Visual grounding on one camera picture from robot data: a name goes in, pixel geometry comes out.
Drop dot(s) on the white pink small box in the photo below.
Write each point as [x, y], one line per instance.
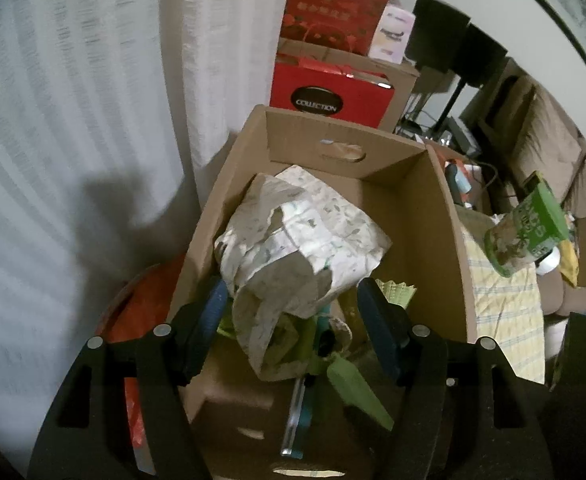
[392, 35]

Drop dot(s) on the tall red gift bag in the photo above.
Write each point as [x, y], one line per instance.
[333, 10]

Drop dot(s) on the green round toy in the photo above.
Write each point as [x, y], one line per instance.
[358, 390]

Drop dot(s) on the brown sofa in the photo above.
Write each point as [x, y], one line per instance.
[538, 130]

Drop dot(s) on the dark small box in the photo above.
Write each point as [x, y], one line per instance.
[460, 135]

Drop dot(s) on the teal orange small item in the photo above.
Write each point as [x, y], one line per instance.
[459, 182]

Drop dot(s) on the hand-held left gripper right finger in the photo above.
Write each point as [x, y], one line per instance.
[373, 310]

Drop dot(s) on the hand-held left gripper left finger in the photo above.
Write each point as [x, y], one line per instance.
[215, 305]

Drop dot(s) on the clear green plastic case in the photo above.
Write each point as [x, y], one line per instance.
[298, 420]

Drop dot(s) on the white curtain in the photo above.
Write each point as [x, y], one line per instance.
[73, 135]

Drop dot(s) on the black speaker stand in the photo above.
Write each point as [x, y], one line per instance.
[450, 102]

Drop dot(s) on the black speaker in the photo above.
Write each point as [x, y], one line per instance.
[435, 32]
[483, 57]

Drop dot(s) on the red gift bag dark oval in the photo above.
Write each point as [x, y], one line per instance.
[363, 105]

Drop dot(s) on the yellow bag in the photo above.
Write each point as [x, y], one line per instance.
[569, 262]

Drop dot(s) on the white floral cloth bag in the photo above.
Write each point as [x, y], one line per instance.
[303, 230]

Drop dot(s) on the white rounded appliance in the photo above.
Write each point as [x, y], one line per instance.
[548, 262]

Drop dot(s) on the orange round object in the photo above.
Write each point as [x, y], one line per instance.
[138, 310]

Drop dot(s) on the yellow checkered tablecloth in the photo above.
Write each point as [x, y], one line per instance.
[503, 320]

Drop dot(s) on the green cookie can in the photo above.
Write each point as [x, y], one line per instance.
[523, 230]

